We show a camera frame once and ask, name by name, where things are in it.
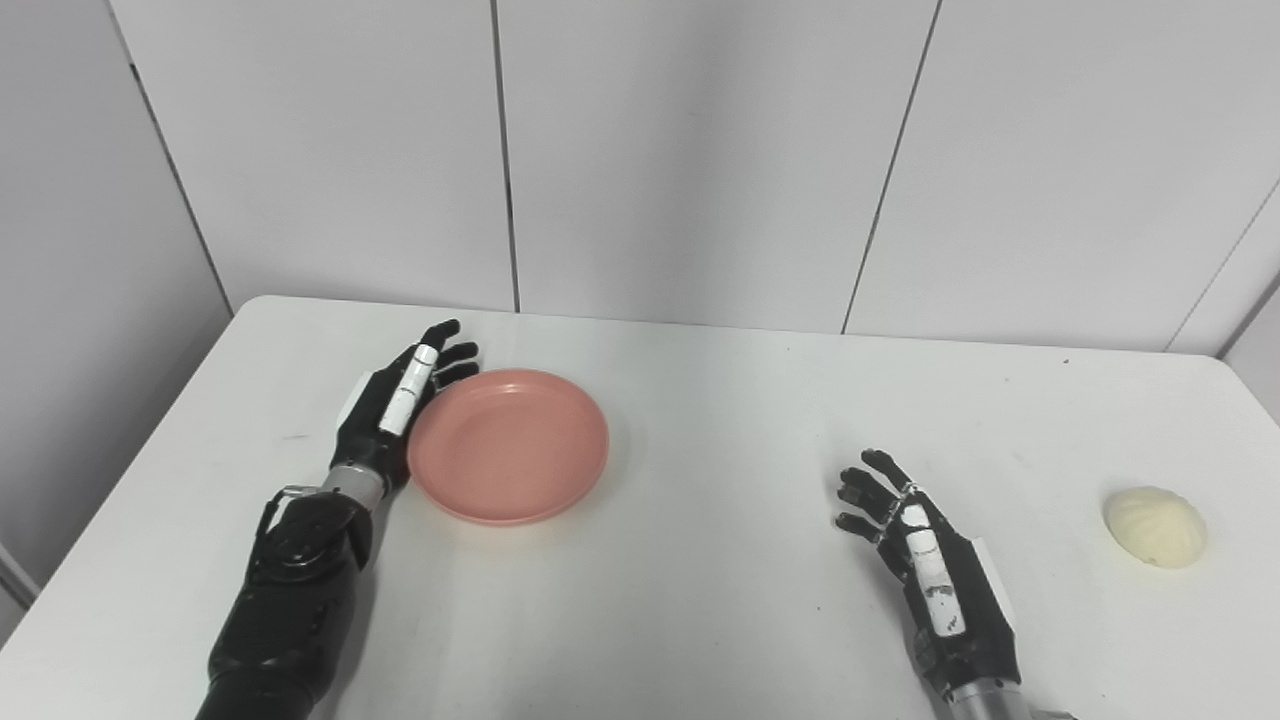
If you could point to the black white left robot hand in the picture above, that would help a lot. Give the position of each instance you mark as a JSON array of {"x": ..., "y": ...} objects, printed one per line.
[{"x": 370, "y": 430}]

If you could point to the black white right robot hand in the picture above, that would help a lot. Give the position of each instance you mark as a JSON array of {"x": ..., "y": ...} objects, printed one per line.
[{"x": 965, "y": 610}]

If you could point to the pink round plate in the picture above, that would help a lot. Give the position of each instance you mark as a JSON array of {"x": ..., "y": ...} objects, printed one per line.
[{"x": 508, "y": 447}]

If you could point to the white steamed bun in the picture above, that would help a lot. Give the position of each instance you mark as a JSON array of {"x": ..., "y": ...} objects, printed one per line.
[{"x": 1155, "y": 527}]

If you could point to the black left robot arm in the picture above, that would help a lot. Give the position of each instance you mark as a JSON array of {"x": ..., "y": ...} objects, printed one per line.
[{"x": 285, "y": 610}]

